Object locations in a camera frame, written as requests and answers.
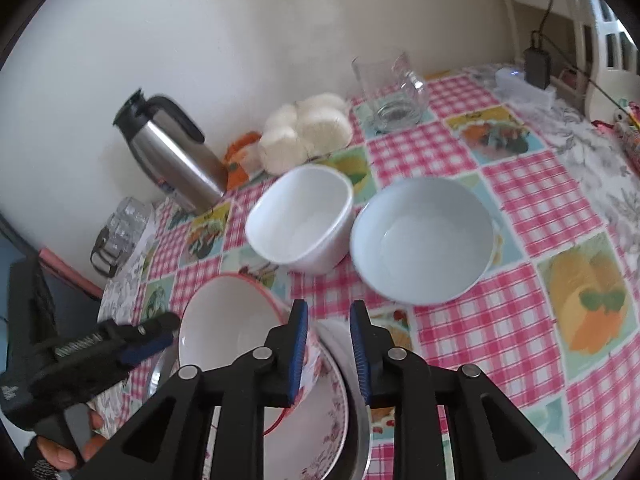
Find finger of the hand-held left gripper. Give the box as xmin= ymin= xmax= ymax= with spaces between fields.
xmin=112 ymin=311 xmax=181 ymax=367

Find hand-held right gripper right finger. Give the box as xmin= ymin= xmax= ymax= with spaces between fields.
xmin=349 ymin=300 xmax=581 ymax=480

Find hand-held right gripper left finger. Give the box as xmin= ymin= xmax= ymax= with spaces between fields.
xmin=102 ymin=300 xmax=309 ymax=480

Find square white leaf-print plate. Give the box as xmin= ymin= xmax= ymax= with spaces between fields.
xmin=317 ymin=319 xmax=363 ymax=461

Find round steel plate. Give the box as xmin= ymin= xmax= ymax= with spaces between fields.
xmin=147 ymin=350 xmax=373 ymax=480

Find strawberry print bowl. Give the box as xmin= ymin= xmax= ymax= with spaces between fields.
xmin=177 ymin=272 xmax=323 ymax=436

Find round floral rimmed plate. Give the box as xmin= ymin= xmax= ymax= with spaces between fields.
xmin=260 ymin=345 xmax=349 ymax=480

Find white square bowl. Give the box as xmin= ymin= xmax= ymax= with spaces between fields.
xmin=245 ymin=165 xmax=355 ymax=275

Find pale blue round bowl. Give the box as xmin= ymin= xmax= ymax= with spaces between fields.
xmin=350 ymin=176 xmax=496 ymax=306

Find person's left hand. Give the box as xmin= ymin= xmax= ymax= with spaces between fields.
xmin=25 ymin=409 xmax=109 ymax=475

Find blue panel with pink edge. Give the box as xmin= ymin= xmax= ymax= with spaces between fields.
xmin=0 ymin=237 xmax=107 ymax=321

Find glass cups in black holder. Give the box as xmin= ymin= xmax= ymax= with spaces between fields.
xmin=90 ymin=196 xmax=156 ymax=278

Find steel thermos jug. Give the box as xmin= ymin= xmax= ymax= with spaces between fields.
xmin=112 ymin=89 xmax=231 ymax=213

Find orange snack packet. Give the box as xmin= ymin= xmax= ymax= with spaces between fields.
xmin=225 ymin=131 xmax=263 ymax=191

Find bag of white buns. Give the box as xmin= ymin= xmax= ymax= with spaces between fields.
xmin=257 ymin=92 xmax=353 ymax=176

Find clear glass mug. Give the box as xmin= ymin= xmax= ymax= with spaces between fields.
xmin=351 ymin=50 xmax=431 ymax=133

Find white power strip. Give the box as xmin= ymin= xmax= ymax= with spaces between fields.
xmin=495 ymin=62 xmax=556 ymax=106

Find black charger adapter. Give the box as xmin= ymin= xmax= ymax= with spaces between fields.
xmin=524 ymin=30 xmax=552 ymax=90

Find small patterned bottle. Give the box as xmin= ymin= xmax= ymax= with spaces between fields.
xmin=617 ymin=110 xmax=640 ymax=161

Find white plastic chair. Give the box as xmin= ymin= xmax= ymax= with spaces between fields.
xmin=575 ymin=0 xmax=640 ymax=121

